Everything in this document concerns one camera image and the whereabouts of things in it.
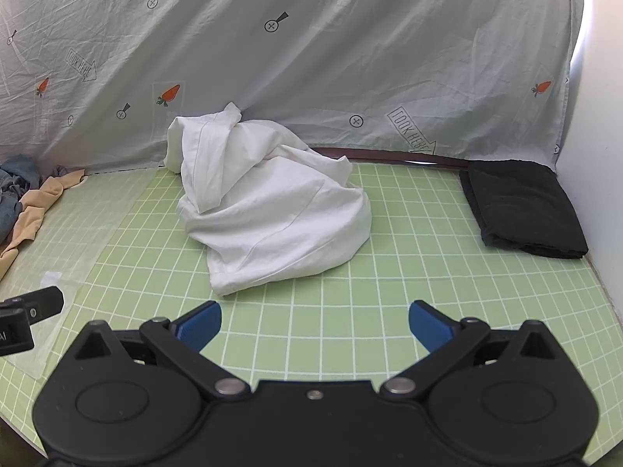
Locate brown table edge strip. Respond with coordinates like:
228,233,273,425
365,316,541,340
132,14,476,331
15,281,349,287
309,146,475,172

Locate grey printed bed sheet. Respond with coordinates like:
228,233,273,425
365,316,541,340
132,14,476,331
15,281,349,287
0,0,585,177

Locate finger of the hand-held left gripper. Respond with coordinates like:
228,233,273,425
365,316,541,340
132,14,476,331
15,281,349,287
0,286,64,325

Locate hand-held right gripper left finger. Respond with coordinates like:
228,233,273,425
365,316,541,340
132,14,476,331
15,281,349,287
73,300,250,398

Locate white pants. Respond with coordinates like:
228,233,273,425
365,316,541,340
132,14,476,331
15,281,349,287
163,102,373,297

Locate beige garment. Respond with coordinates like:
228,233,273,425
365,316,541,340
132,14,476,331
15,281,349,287
0,169,87,280

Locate black folded garment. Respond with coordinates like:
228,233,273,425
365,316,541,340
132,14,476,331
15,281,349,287
459,158,590,260

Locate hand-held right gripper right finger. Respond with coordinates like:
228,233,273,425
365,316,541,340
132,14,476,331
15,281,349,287
382,300,560,398

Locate blue denim garment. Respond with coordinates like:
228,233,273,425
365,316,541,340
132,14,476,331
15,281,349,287
0,154,47,245

